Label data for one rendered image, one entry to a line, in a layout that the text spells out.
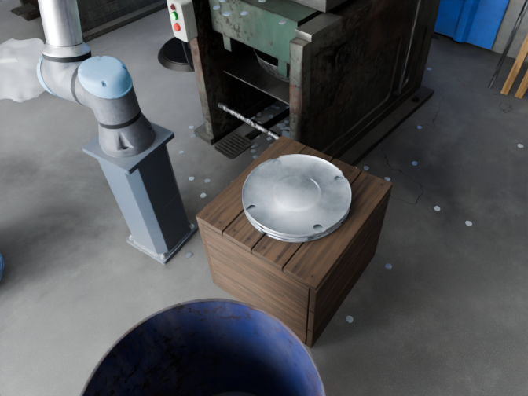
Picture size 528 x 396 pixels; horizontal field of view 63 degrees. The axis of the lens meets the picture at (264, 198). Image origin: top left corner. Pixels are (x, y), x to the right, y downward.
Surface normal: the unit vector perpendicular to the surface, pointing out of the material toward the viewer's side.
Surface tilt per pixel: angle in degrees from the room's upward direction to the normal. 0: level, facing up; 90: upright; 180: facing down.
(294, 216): 0
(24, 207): 0
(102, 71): 7
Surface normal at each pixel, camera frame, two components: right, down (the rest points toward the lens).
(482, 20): -0.69, 0.56
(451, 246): -0.04, -0.66
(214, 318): -0.02, 0.72
